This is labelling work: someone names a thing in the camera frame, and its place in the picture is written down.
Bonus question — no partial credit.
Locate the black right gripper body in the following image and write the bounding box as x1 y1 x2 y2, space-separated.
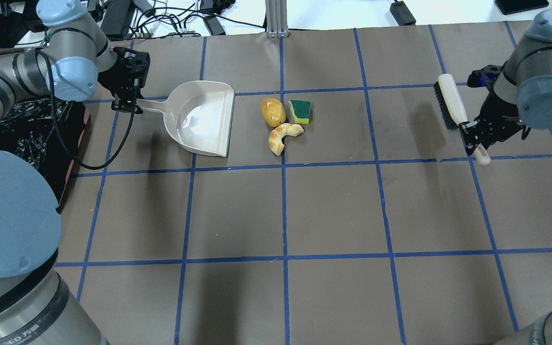
458 65 531 155

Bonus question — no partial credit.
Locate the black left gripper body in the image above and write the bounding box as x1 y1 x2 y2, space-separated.
98 48 150 114

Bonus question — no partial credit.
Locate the beige hand brush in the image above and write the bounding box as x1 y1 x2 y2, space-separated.
434 73 491 166

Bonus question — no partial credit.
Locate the beige dustpan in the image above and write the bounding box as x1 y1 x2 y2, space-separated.
137 80 236 157

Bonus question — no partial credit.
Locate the yellow toy potato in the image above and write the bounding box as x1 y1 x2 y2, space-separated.
259 97 287 127

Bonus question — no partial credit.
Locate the toy croissant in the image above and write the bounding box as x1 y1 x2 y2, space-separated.
268 124 305 156

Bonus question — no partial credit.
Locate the green yellow sponge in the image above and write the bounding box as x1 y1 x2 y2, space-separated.
288 100 311 125

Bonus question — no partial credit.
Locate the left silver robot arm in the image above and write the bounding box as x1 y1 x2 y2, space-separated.
0 0 150 345

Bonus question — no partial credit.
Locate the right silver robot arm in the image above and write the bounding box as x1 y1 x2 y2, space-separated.
459 9 552 345

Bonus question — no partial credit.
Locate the bin with black bag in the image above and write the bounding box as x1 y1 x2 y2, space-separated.
0 98 90 213

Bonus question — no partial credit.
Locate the black power adapter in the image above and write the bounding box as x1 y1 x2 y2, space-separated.
389 0 416 26

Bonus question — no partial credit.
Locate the aluminium frame post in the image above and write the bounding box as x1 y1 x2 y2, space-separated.
265 0 289 38

